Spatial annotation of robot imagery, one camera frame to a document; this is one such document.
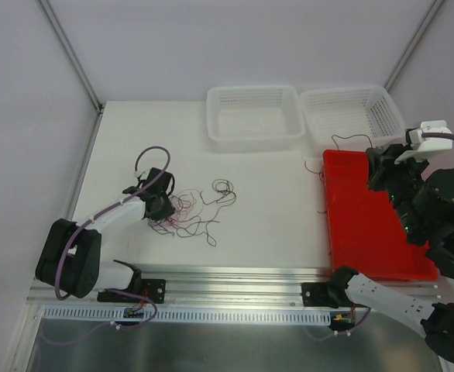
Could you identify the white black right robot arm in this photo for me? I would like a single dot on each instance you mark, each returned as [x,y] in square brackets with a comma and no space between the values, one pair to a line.
[425,209]

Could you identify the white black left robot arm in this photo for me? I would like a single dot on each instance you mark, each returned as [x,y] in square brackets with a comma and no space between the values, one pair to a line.
[71,257]

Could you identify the aluminium frame post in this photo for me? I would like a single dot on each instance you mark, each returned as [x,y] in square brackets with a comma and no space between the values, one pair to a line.
[55,24]
[426,21]

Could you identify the white slotted cable duct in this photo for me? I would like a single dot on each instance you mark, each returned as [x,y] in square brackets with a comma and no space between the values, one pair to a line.
[189,315]

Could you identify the white perforated basket right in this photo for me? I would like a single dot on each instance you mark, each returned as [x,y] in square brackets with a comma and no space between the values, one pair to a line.
[349,117]

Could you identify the aluminium frame post right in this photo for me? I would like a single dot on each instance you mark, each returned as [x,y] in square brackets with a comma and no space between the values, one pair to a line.
[426,21]

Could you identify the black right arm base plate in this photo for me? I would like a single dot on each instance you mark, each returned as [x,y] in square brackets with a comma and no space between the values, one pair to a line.
[316,294]

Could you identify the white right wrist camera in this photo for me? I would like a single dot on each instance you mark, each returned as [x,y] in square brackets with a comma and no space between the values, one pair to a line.
[430,139]

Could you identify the white perforated basket left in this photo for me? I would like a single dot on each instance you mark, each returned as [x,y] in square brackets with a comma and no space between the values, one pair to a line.
[249,119]

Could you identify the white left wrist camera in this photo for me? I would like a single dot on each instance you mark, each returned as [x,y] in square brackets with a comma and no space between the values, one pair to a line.
[139,174]

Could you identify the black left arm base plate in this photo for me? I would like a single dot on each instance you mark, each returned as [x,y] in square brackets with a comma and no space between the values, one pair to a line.
[153,289]

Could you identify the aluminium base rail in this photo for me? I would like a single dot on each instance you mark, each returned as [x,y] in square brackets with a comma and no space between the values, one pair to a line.
[237,287]

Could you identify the white perforated basket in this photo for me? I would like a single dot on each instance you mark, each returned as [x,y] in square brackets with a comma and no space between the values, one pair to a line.
[349,117]
[249,119]

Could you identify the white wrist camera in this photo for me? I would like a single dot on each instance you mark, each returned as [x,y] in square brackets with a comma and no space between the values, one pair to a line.
[139,174]
[430,139]

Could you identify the red plastic tray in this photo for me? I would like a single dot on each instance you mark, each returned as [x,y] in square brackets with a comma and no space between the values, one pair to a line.
[364,231]

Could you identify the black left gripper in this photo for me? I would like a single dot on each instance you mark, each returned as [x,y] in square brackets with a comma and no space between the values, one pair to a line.
[165,209]

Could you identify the aluminium frame post left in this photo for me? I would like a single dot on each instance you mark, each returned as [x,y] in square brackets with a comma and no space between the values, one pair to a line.
[55,24]

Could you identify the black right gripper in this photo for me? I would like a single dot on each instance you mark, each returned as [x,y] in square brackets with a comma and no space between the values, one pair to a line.
[384,170]

